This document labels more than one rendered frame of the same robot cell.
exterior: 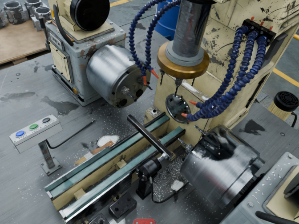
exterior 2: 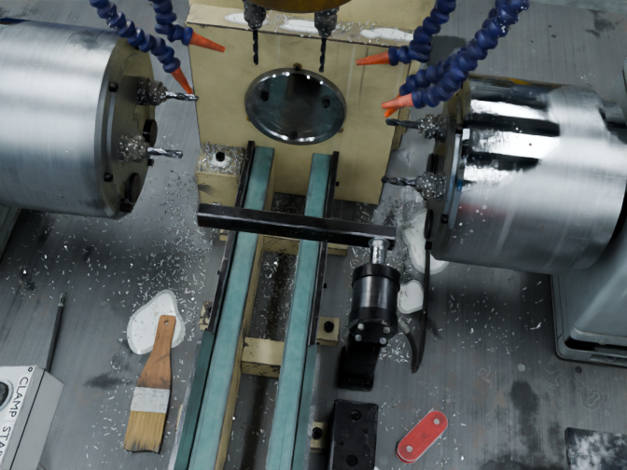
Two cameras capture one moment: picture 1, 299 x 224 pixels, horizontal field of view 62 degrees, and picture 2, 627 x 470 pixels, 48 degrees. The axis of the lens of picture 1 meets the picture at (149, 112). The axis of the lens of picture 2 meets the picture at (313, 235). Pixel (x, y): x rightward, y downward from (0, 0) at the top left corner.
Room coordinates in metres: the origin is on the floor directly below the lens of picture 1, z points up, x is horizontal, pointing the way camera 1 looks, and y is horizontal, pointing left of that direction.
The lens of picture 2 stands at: (0.18, 0.29, 1.76)
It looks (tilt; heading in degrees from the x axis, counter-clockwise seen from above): 57 degrees down; 321
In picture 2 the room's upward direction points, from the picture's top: 5 degrees clockwise
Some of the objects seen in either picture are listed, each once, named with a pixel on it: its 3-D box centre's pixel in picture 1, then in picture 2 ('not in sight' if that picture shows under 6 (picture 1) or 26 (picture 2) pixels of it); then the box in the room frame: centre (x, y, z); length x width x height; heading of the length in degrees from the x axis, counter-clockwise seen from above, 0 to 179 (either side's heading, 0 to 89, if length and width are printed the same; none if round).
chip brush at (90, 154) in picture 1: (95, 154); (155, 380); (0.59, 0.22, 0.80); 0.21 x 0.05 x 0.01; 141
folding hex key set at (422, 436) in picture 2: (143, 223); (422, 436); (0.31, -0.04, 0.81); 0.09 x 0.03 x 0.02; 99
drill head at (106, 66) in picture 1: (112, 70); (26, 116); (0.92, 0.21, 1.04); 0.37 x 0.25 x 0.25; 49
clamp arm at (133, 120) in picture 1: (147, 136); (296, 228); (0.58, -0.01, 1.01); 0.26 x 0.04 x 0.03; 49
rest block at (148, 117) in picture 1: (153, 118); (222, 178); (0.81, -0.02, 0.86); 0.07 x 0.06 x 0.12; 49
